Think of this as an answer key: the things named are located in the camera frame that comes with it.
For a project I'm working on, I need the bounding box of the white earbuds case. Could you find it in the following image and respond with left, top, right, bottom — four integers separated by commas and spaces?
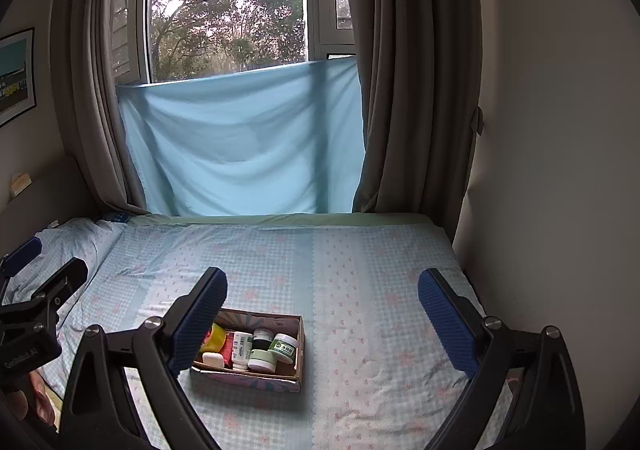
202, 352, 226, 369

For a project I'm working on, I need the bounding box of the yellow tape roll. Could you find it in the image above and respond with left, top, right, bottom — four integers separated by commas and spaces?
200, 323, 227, 354

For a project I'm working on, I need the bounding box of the white bottle green label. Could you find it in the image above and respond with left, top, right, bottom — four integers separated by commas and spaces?
231, 331, 254, 371

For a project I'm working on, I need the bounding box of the white jar red lid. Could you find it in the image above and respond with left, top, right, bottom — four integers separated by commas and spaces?
219, 332, 234, 369

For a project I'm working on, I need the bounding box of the white jar black lid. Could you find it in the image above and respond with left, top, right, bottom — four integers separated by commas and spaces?
252, 327, 274, 350

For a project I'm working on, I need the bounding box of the person's left hand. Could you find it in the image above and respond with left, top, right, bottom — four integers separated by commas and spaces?
6, 371, 55, 426

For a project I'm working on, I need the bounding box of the checked pillow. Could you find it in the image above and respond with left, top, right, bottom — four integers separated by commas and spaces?
2, 218, 126, 329

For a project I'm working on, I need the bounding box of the brown left curtain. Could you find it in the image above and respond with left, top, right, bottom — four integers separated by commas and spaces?
50, 0, 145, 214

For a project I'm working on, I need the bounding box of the brown curtain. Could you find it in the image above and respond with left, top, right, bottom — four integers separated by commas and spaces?
50, 0, 145, 214
349, 0, 483, 236

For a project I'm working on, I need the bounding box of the cardboard box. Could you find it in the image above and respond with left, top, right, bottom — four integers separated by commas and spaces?
192, 308, 305, 392

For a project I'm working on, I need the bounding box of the pale green jar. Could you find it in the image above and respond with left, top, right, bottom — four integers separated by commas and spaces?
247, 349, 278, 374

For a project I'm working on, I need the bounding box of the checked floral bed sheet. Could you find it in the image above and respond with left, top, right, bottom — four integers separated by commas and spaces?
41, 218, 474, 449

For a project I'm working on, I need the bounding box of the white green label jar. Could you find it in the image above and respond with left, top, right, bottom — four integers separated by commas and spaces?
269, 333, 299, 364

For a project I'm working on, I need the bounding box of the light blue hanging cloth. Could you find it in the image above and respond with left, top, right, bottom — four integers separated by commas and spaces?
116, 58, 364, 217

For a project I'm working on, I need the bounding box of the brown right curtain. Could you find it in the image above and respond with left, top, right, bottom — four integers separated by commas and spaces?
349, 0, 483, 236

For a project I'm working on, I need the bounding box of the framed wall picture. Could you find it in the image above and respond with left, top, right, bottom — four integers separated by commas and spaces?
0, 27, 37, 127

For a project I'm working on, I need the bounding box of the window frame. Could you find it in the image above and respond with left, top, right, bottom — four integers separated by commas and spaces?
111, 0, 355, 84

